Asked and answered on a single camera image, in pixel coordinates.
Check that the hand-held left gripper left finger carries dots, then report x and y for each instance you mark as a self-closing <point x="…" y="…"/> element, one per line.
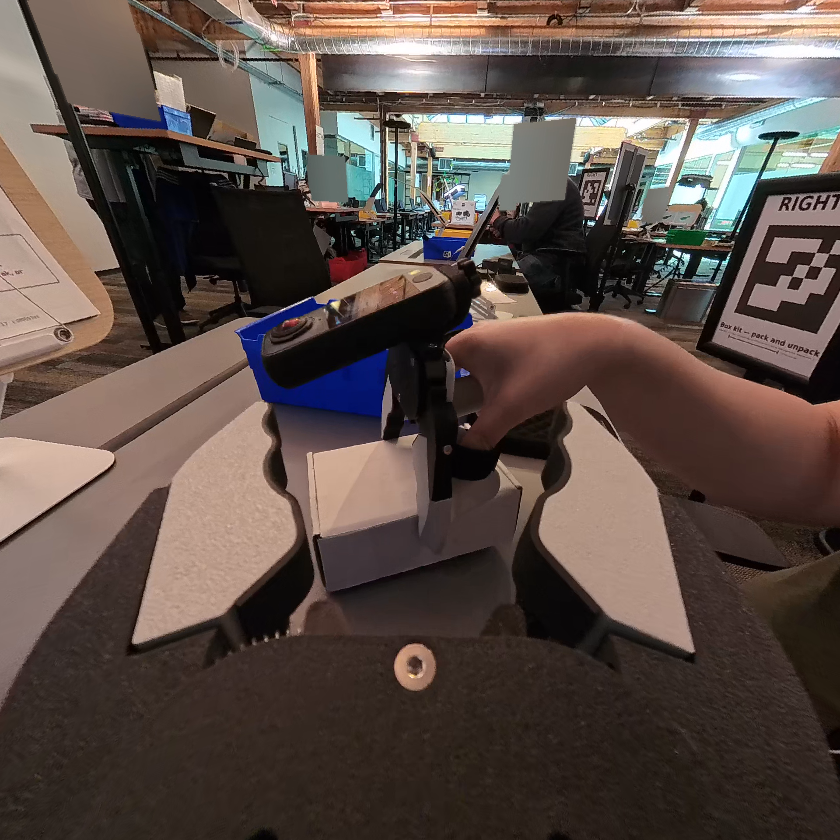
<point x="216" y="525"/>

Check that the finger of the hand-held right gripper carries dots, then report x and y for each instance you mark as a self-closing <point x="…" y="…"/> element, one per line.
<point x="394" y="400"/>
<point x="433" y="512"/>

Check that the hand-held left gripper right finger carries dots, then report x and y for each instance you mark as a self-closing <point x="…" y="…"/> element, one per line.
<point x="610" y="525"/>

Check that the white cardboard box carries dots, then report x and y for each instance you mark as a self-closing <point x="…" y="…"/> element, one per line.
<point x="367" y="518"/>

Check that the blue plastic bin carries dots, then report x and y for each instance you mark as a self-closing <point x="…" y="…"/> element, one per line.
<point x="321" y="387"/>

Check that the person's right forearm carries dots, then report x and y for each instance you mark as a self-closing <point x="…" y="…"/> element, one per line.
<point x="722" y="426"/>

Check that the open grey laptop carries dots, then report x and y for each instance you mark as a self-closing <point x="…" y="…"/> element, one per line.
<point x="479" y="226"/>

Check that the person's right hand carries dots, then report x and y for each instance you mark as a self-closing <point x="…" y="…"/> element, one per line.
<point x="544" y="361"/>

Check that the red bag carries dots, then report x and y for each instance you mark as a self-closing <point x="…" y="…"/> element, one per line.
<point x="346" y="268"/>

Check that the small blue storage bin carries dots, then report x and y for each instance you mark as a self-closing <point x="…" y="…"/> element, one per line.
<point x="439" y="249"/>

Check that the black office chair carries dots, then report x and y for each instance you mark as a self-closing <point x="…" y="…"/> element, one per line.
<point x="269" y="243"/>
<point x="613" y="262"/>

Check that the black case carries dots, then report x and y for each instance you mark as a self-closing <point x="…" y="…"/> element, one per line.
<point x="510" y="282"/>

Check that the white metal sheet stand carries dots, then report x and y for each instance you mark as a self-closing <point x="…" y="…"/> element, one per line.
<point x="39" y="479"/>

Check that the dark hanging jacket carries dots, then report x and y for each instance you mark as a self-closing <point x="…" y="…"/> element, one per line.
<point x="184" y="223"/>

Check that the person's olive clothing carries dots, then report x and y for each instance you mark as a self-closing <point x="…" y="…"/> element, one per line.
<point x="800" y="630"/>

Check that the metal trash bin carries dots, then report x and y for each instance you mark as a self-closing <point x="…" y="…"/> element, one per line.
<point x="686" y="302"/>

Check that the wooden sign board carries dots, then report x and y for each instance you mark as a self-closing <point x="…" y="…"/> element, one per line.
<point x="85" y="308"/>

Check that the small black-white tag sign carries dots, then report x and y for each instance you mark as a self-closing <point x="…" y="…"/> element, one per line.
<point x="592" y="191"/>

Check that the wooden top standing desk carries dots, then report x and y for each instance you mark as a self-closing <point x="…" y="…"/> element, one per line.
<point x="164" y="136"/>

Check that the blue crate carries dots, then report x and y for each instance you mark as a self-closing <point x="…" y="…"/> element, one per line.
<point x="174" y="121"/>

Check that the green bin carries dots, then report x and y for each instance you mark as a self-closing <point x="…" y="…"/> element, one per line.
<point x="688" y="236"/>

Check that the framed black-white tag sign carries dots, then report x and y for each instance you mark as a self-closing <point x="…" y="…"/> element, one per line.
<point x="787" y="275"/>

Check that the printed instruction sheet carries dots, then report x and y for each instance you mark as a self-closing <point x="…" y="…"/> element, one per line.
<point x="26" y="275"/>

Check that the black metal pole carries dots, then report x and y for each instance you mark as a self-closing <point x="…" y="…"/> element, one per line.
<point x="86" y="164"/>

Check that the black floor lamp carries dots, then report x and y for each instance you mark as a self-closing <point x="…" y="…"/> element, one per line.
<point x="779" y="136"/>

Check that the wooden post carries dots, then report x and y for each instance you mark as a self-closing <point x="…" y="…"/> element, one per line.
<point x="310" y="98"/>

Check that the silver ventilation duct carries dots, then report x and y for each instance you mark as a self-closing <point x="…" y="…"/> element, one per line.
<point x="525" y="43"/>

